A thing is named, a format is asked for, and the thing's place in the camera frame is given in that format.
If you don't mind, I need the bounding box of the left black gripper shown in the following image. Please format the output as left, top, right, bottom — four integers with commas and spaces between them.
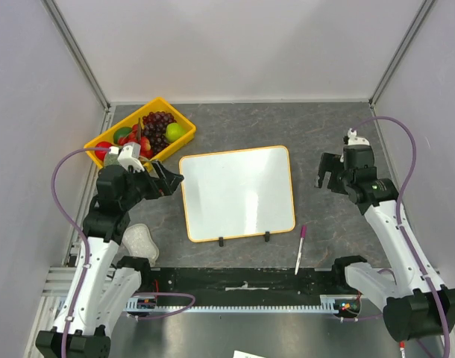
119, 159, 183, 210

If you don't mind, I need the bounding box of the purple whiteboard marker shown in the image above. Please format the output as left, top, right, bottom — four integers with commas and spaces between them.
294, 224, 307, 275

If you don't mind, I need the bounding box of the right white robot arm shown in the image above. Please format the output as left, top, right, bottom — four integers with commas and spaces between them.
316, 145, 455, 342

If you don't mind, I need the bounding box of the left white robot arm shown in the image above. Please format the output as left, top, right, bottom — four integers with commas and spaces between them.
35, 160, 183, 357

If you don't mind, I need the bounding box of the white whiteboard eraser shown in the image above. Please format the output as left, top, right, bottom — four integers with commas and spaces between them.
122, 224, 159, 265

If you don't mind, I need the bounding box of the yellow-framed whiteboard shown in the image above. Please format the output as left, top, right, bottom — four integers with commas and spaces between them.
179, 145, 295, 243

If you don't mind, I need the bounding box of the light green apple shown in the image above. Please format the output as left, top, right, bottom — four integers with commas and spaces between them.
165, 122, 186, 143

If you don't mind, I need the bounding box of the red cherry bunch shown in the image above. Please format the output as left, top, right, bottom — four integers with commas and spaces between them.
119, 124, 154, 159

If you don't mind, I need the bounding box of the dark purple grape bunch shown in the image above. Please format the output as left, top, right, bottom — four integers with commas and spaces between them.
142, 111, 175, 154

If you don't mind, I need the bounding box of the green netted melon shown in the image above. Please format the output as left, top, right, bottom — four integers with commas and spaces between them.
103, 152, 119, 167

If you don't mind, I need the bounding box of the green lime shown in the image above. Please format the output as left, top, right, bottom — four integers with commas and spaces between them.
113, 127, 132, 145

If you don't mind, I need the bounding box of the red apple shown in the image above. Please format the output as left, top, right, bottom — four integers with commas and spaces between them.
94, 140, 115, 161

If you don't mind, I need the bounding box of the white paper sheet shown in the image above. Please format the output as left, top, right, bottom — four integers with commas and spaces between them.
233, 351, 264, 358

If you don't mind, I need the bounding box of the red pen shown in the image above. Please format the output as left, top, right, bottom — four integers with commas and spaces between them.
399, 342, 406, 358

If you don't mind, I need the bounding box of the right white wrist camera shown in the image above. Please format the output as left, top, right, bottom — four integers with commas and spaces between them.
343, 128, 371, 146

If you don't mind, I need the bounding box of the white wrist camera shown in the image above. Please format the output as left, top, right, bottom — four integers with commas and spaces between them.
343, 128, 371, 146
108, 143, 145, 172

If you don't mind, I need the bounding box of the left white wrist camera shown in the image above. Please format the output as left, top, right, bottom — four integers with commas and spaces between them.
108, 143, 145, 172

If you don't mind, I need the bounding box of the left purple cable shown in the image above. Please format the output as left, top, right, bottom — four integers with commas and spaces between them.
51, 147, 197, 358

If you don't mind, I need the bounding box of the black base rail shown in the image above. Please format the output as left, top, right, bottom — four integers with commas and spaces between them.
110, 266, 377, 308

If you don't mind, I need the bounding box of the white slotted cable duct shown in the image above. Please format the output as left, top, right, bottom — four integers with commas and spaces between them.
124, 298, 339, 314

